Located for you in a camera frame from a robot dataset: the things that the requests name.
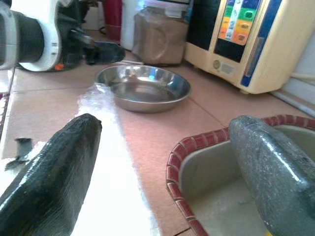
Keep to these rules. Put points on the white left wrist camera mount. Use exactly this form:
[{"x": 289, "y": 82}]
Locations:
[{"x": 50, "y": 37}]

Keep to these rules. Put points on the steel sink basin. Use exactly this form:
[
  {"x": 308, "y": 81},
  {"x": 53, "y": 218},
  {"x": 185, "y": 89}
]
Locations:
[{"x": 216, "y": 177}]

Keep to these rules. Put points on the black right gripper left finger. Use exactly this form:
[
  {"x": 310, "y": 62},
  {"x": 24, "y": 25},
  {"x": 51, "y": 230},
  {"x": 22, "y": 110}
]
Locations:
[{"x": 49, "y": 186}]

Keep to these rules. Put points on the clear bubble wrap sheet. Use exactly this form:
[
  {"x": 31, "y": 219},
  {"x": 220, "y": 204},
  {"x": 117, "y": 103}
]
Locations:
[{"x": 110, "y": 172}]

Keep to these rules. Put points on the shallow steel dish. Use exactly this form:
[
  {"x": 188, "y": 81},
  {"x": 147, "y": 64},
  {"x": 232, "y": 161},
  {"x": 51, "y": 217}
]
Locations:
[{"x": 142, "y": 91}]

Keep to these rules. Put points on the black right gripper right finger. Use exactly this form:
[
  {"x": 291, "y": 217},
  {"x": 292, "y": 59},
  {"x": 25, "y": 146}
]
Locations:
[{"x": 278, "y": 177}]

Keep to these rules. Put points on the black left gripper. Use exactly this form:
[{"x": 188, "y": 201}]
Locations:
[{"x": 70, "y": 24}]

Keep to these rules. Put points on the jar of brown powder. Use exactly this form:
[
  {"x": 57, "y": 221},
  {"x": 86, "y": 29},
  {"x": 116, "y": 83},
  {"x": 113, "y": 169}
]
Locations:
[{"x": 160, "y": 37}]

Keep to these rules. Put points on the white canister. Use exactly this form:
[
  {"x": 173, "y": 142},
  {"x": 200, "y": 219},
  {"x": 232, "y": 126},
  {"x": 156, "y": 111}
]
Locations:
[{"x": 130, "y": 24}]

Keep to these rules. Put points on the cream water ionizer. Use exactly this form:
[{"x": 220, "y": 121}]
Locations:
[{"x": 270, "y": 49}]

